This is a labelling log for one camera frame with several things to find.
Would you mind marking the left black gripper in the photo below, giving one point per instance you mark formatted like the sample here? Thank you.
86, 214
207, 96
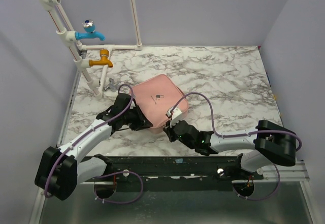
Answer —
142, 123

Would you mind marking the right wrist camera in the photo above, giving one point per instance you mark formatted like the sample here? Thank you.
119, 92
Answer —
174, 116

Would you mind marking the white pvc pipe frame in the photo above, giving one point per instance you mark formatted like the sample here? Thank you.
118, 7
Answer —
94, 76

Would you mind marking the blue faucet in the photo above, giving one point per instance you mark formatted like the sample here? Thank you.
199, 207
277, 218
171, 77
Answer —
90, 32

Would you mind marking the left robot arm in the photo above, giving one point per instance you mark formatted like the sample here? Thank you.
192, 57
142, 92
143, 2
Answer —
62, 169

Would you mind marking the chrome faucet valve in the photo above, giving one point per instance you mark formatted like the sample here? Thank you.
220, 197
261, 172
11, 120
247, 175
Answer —
112, 85

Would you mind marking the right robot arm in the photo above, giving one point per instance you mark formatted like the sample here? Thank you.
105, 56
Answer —
268, 143

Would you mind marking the orange faucet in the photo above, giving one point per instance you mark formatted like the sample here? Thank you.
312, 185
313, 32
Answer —
103, 61

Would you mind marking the pink medicine kit case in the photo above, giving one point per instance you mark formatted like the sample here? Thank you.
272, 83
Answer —
155, 97

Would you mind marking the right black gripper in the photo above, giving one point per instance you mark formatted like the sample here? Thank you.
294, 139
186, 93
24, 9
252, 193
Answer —
170, 131

